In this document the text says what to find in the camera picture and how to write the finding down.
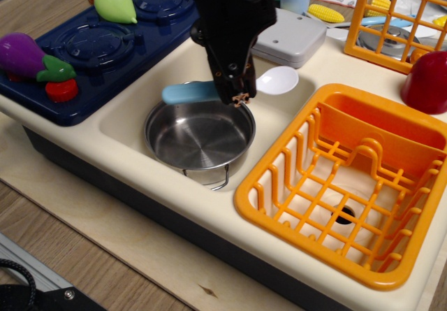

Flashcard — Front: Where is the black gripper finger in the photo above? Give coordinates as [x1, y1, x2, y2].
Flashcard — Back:
[207, 50, 237, 103]
[231, 59, 257, 108]

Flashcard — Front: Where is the stainless steel pan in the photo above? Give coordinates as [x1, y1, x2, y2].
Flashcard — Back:
[145, 99, 256, 191]

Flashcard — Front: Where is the navy blue toy stove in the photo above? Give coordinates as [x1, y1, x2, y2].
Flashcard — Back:
[1, 0, 198, 126]

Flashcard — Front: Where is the red plastic cup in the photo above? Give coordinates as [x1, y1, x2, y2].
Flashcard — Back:
[400, 51, 446, 115]

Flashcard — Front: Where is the grey toy faucet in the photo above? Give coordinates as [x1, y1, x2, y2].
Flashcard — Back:
[252, 8, 327, 68]

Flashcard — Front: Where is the blue and white plastic spoon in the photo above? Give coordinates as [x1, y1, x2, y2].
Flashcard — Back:
[161, 66, 299, 105]

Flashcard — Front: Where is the green toy pear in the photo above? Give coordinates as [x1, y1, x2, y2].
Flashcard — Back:
[94, 0, 138, 24]

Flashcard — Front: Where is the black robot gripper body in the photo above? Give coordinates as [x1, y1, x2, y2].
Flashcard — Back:
[174, 0, 279, 85]

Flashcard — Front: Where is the cream toy kitchen sink unit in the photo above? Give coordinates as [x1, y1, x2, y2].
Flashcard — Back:
[1, 38, 446, 310]

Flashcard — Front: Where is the black braided cable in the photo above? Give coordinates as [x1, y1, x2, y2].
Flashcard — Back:
[0, 258, 38, 311]

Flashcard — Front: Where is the yellow toy corn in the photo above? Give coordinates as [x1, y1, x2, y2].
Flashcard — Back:
[307, 3, 345, 23]

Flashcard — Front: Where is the purple toy eggplant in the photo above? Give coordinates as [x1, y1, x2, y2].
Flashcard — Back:
[1, 32, 76, 82]

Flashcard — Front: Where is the orange plastic dish rack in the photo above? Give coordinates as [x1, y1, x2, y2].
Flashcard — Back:
[234, 84, 446, 290]

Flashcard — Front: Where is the orange wire basket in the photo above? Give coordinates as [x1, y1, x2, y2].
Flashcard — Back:
[344, 0, 446, 74]

